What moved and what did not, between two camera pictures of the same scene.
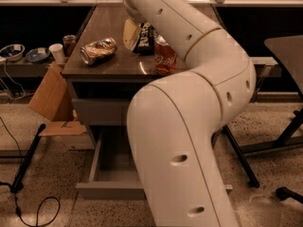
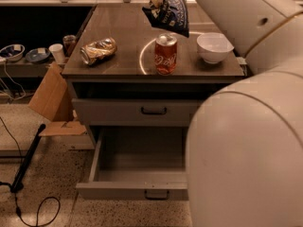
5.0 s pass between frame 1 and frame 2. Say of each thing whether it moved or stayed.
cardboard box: stayed
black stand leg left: stayed
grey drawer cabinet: stayed
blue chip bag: moved
